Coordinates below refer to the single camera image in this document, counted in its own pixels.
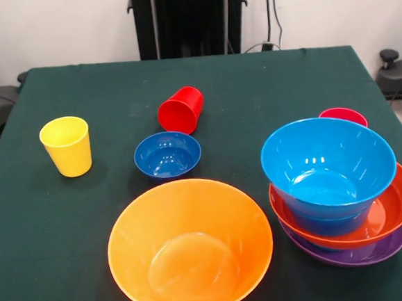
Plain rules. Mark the large orange bowl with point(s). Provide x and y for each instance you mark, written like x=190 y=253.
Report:
x=189 y=228

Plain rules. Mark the yellow cup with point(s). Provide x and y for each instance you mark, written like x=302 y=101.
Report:
x=69 y=154

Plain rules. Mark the black base with knob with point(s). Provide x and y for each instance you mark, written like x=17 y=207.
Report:
x=395 y=72

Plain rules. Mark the straight-walled teal blue bowl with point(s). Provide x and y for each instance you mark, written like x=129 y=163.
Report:
x=332 y=225

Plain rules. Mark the red cup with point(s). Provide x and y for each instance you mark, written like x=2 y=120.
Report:
x=179 y=117

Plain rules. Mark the dark green tablecloth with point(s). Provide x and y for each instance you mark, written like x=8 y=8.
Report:
x=76 y=289

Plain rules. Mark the large blue bowl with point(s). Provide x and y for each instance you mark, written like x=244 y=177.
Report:
x=327 y=158

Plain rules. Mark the pink-red cup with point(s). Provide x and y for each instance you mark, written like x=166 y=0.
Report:
x=344 y=115

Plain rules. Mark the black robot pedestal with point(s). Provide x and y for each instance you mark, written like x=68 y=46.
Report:
x=183 y=19

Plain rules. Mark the shallow purple bowl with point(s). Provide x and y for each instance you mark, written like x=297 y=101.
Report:
x=352 y=258

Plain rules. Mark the black table clamp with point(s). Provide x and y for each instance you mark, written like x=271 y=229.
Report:
x=21 y=77

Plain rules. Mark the small dark blue bowl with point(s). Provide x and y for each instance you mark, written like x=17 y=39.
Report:
x=166 y=156

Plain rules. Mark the shallow red-orange bowl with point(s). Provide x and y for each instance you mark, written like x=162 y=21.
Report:
x=400 y=201

